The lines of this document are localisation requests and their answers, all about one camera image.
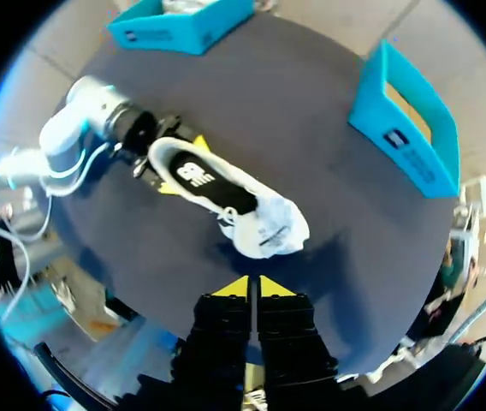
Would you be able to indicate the teal box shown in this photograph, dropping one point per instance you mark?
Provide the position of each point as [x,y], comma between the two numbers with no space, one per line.
[414,128]
[174,32]

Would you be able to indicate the black and blue insole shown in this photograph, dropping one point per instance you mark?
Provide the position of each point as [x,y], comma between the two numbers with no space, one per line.
[213,182]

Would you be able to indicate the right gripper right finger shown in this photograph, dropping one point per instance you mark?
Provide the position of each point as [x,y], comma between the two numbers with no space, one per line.
[290,342]

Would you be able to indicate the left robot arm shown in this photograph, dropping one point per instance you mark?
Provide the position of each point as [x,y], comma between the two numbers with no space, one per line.
[76,124]

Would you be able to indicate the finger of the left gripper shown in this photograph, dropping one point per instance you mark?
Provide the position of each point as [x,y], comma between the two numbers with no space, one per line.
[193,138]
[157,180]

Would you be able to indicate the white shoe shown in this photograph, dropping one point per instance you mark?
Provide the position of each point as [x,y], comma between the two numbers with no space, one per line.
[247,214]

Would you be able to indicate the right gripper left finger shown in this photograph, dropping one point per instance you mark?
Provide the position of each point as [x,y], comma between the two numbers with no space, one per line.
[217,342]

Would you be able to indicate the person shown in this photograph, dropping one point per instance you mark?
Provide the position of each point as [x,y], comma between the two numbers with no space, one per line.
[452,278]

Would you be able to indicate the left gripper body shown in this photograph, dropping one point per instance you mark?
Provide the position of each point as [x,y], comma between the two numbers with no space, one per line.
[142,130]

